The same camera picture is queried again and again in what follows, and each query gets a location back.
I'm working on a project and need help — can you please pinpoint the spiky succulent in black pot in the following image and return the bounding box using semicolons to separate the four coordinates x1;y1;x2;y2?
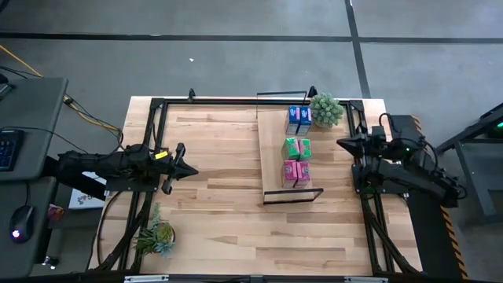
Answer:
133;203;177;257

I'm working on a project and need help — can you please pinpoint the grey metal bracket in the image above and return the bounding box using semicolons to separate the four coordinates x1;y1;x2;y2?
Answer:
123;274;170;283
343;276;389;283

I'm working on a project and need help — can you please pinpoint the yellow cable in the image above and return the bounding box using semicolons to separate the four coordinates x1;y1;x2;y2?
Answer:
0;43;123;133

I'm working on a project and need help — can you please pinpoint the green Apple Jacks cereal box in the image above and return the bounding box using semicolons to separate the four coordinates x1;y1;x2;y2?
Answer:
281;136;302;161
298;138;314;162

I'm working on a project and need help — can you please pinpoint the black metal stand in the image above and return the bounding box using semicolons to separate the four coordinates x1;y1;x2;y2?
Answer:
431;102;503;233

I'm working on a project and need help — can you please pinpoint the wooden shelf with black frame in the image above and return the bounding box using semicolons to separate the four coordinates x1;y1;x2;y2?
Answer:
255;90;325;205

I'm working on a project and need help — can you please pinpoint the blue Frosted Flakes cereal box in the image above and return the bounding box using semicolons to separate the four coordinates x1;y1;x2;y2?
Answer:
285;105;302;136
297;105;314;137

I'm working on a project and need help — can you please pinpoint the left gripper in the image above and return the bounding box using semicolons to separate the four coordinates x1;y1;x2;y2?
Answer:
155;143;200;195

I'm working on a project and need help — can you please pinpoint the black computer mouse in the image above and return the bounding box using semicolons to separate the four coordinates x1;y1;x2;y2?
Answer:
8;204;35;244

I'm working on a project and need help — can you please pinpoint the small pink orange object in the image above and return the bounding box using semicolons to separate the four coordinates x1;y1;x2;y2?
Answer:
46;204;64;221

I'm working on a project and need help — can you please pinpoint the white printed box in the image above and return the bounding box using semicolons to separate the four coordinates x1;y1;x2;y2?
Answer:
68;171;113;210

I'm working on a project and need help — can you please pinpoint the grey desk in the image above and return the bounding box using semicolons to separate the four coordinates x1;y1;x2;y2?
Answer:
0;175;58;278
0;77;69;182

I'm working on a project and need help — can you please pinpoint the round pale green succulent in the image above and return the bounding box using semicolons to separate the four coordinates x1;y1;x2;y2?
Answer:
309;93;345;130

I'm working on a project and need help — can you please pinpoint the pink cereal box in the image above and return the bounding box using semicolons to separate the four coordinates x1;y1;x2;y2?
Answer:
294;160;311;189
281;159;299;189

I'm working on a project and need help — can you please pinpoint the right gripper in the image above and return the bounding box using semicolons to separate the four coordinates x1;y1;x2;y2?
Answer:
336;125;390;158

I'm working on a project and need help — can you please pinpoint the black keyboard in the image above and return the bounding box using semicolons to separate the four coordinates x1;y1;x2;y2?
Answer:
0;128;25;173

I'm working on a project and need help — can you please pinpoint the black mat with hazard stripe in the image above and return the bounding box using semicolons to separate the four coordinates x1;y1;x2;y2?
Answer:
387;114;469;281

